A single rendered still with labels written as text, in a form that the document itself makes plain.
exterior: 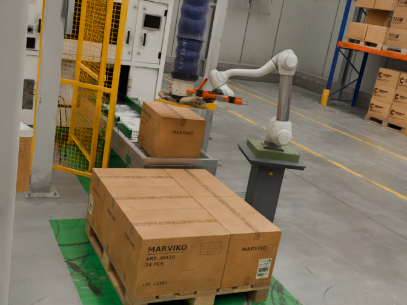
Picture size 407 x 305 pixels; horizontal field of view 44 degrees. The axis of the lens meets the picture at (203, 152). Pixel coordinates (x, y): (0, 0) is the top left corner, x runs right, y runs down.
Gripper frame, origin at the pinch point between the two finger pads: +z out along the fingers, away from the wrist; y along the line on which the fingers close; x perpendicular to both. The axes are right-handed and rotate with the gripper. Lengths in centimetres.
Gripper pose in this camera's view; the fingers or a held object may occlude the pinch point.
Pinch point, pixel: (208, 95)
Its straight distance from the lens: 399.8
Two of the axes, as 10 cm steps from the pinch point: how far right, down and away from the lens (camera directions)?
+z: -4.7, 1.2, -8.8
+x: -6.5, -7.2, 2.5
